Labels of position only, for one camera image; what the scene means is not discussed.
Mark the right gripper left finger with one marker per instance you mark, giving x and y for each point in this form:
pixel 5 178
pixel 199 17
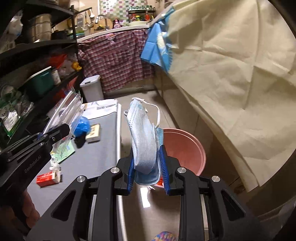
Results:
pixel 123 186

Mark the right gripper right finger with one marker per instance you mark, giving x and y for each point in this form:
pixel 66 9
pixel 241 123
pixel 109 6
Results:
pixel 169 165

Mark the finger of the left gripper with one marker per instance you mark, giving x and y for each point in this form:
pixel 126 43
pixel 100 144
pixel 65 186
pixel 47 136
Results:
pixel 55 134

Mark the green snack wrapper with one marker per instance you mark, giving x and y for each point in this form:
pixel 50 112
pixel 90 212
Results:
pixel 61 154

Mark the blue plastic bag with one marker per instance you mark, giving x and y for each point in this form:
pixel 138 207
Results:
pixel 81 126

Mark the clear plastic blister package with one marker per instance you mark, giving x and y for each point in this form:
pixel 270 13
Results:
pixel 68 110

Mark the cream drink carton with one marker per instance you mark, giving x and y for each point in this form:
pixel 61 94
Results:
pixel 94 135

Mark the light blue face mask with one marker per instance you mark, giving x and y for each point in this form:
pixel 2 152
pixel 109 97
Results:
pixel 147 137

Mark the white lidded trash bin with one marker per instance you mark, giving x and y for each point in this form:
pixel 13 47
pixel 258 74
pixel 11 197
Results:
pixel 92 89

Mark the person's left hand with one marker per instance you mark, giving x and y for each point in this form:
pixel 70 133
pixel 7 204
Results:
pixel 18 217

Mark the small black cup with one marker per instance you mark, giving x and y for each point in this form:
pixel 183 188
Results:
pixel 80 141

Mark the pink plastic basin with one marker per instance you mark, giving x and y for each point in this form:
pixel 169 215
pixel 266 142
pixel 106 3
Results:
pixel 190 153

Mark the red white small box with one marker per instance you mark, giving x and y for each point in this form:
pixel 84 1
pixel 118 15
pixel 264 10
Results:
pixel 48 179

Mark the green storage box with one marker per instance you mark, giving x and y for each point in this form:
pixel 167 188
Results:
pixel 40 82

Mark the green white food bag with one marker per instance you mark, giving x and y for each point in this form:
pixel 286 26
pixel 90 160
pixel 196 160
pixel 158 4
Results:
pixel 14 108

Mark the white jar on shelf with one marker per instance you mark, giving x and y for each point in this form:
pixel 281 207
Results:
pixel 56 77

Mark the yellow toy on shelf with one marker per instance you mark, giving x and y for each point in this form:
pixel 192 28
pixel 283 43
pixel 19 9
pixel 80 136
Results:
pixel 75 65

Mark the red plaid shirt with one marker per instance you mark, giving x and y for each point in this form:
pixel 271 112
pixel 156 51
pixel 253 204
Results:
pixel 116 58

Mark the steel pot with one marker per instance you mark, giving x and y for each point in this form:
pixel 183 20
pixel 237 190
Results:
pixel 40 28

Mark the chrome faucet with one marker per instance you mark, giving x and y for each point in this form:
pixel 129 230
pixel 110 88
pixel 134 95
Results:
pixel 101 23

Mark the blue patterned cloth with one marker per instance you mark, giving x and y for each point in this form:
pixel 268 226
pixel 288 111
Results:
pixel 157 49

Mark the black metal shelf rack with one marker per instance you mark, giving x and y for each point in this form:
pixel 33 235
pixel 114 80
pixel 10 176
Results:
pixel 27 58

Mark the cream tablecloth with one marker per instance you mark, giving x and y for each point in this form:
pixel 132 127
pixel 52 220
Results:
pixel 234 61

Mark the black dish rack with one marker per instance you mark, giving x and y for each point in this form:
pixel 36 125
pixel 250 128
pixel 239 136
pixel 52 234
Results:
pixel 141 13

